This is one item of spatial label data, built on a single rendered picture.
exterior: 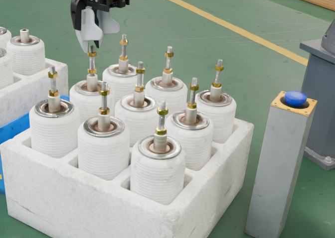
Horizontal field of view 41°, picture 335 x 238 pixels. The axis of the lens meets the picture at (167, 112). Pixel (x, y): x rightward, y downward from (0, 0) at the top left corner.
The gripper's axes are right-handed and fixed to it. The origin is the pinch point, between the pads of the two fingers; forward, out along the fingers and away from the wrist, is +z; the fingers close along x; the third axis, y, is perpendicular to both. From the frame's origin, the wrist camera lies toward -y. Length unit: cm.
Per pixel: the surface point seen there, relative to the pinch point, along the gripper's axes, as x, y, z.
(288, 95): 6.7, 40.2, 2.1
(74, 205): -19.4, 11.7, 23.6
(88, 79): -1.1, 0.7, 7.7
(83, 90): -2.8, 0.4, 9.7
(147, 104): 0.5, 14.3, 9.9
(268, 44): 130, 2, 35
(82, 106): -4.6, 1.6, 12.3
